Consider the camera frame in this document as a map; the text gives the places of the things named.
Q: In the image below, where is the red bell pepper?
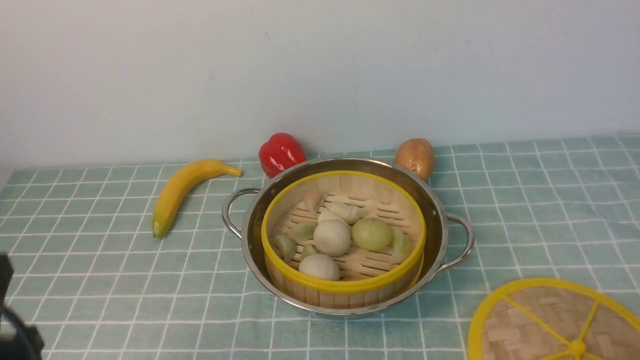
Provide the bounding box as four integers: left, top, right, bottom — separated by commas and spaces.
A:
258, 132, 307, 179

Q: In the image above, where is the green checkered tablecloth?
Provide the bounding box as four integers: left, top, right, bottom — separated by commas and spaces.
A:
0, 136, 640, 360

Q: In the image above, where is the yellow banana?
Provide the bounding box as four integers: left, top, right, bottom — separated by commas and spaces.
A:
151, 158, 243, 239

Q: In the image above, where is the white dumpling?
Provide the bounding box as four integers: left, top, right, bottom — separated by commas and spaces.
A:
317, 208, 346, 224
326, 202, 367, 225

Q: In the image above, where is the white dumpling lower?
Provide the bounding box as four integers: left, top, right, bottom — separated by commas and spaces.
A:
317, 208, 346, 224

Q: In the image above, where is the pale green round bun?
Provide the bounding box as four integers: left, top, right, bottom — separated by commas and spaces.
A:
351, 218, 394, 252

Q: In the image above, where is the bamboo steamer basket yellow rim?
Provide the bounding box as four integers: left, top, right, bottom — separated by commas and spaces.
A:
260, 170, 427, 309

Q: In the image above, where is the pink dumpling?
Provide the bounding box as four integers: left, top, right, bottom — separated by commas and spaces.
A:
302, 189, 325, 216

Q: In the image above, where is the brown potato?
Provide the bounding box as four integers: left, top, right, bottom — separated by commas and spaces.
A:
395, 137, 436, 182

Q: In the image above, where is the woven bamboo steamer lid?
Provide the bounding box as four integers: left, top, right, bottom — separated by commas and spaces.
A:
466, 277, 640, 360

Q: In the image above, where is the stainless steel pot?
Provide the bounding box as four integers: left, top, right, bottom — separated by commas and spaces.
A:
221, 156, 475, 320

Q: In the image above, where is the white round bun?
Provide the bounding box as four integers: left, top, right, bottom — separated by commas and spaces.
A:
313, 219, 352, 256
298, 253, 340, 281

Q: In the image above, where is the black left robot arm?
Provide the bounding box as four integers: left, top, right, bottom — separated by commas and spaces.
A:
0, 252, 45, 360

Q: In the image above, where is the green dumpling left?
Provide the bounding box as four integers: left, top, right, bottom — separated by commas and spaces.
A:
272, 234, 298, 263

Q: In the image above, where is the green dumpling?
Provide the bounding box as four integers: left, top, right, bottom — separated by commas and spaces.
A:
272, 234, 298, 263
390, 227, 413, 265

